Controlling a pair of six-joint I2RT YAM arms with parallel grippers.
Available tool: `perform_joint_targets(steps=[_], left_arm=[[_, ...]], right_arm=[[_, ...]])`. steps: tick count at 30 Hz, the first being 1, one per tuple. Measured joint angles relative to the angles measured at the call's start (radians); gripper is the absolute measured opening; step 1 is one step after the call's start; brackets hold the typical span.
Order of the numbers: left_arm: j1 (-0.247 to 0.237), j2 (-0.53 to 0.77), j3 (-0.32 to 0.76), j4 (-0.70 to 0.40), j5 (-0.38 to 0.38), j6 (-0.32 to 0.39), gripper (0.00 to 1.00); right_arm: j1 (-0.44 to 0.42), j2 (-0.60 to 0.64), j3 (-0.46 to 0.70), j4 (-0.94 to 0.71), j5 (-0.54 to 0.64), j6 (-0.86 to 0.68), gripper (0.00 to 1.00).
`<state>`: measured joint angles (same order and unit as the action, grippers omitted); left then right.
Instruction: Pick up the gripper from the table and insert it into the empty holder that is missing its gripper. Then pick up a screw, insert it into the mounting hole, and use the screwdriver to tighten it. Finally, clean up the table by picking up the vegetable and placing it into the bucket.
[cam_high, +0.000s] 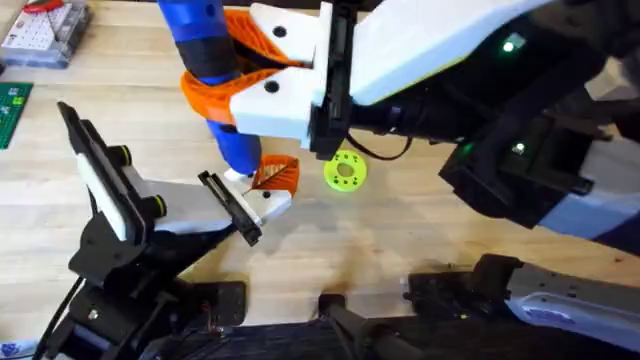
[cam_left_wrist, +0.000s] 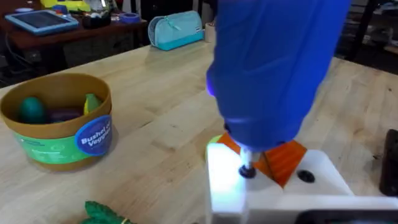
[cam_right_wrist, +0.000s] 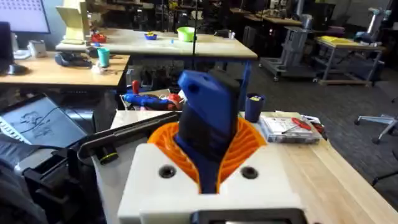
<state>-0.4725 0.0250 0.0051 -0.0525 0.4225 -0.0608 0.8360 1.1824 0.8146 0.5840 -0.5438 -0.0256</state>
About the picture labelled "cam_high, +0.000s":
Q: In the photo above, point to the black upright left wrist plate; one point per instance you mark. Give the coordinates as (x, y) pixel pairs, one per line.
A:
(95, 165)

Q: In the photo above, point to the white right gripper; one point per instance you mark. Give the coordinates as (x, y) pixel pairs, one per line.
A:
(425, 45)

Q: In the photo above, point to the grey box with white tray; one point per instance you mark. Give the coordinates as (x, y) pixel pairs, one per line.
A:
(45, 37)

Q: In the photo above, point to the blue electric screwdriver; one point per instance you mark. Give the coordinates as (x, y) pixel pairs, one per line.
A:
(197, 25)

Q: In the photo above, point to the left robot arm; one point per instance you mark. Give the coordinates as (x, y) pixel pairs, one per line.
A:
(125, 300)

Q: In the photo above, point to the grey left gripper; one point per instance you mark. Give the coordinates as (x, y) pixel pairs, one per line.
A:
(190, 207)

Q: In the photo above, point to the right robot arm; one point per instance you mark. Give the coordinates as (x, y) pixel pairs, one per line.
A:
(575, 302)

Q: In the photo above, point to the green disc with holes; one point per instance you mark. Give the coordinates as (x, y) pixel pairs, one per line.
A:
(361, 171)

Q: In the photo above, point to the black rail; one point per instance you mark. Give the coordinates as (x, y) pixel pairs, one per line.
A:
(290, 346)

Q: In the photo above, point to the green board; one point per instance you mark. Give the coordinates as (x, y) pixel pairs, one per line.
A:
(12, 112)

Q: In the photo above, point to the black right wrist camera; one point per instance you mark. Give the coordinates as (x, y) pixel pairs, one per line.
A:
(385, 120)

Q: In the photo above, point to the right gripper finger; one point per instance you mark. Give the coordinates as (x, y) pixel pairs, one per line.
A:
(272, 112)

